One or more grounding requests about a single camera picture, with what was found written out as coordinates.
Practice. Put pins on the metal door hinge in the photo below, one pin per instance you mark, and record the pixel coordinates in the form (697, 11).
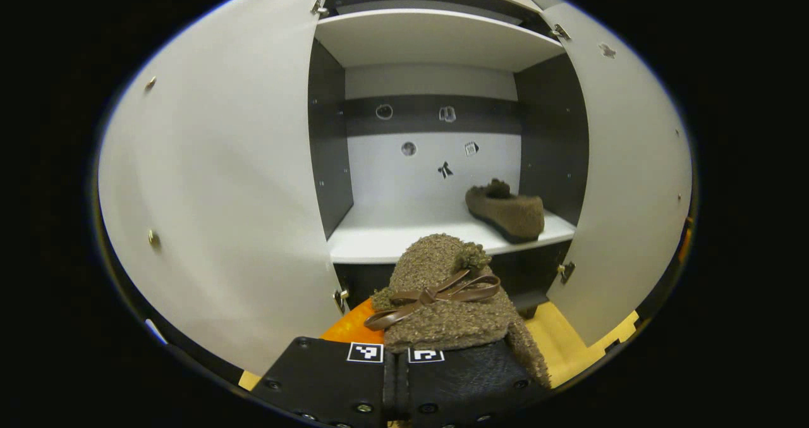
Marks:
(565, 271)
(318, 6)
(340, 298)
(560, 31)

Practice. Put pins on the brown fuzzy shoe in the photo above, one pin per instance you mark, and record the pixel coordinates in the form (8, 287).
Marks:
(505, 216)
(442, 320)

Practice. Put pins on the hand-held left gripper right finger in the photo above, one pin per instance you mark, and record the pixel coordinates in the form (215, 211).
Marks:
(468, 384)

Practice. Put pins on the white shoe cabinet door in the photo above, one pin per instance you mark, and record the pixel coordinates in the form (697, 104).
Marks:
(632, 181)
(221, 194)

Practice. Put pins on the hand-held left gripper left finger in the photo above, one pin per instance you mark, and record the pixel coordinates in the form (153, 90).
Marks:
(328, 377)

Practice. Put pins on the white cabinet shelf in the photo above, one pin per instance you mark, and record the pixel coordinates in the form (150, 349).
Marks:
(436, 39)

